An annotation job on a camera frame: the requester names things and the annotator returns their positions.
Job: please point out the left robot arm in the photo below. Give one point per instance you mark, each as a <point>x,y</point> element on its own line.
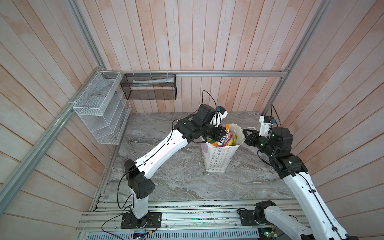
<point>204,123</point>

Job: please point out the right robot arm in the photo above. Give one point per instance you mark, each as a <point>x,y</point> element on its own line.
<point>276,143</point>

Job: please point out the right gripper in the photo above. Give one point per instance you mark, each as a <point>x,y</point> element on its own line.
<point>250,139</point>

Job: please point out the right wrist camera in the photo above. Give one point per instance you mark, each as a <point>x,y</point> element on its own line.
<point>267,123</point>

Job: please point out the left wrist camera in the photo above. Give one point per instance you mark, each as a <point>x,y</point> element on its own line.
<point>219,115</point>

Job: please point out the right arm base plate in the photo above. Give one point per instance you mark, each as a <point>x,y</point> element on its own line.
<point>248,218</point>

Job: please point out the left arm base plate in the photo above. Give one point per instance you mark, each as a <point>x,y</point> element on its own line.
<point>150,220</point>

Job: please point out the small orange candy bag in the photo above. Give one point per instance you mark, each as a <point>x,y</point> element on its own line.
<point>226,141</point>

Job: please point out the white wire mesh shelf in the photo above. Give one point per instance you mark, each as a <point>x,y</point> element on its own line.
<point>102,108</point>

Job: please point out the black mesh wall basket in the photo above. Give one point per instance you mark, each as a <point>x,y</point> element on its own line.
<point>149,87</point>

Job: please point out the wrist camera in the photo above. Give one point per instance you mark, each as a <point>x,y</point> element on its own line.
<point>267,123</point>
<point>219,115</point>

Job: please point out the white paper bag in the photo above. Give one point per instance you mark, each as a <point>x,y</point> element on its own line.
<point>217,159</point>

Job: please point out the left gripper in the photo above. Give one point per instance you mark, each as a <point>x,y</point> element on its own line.
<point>218,135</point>

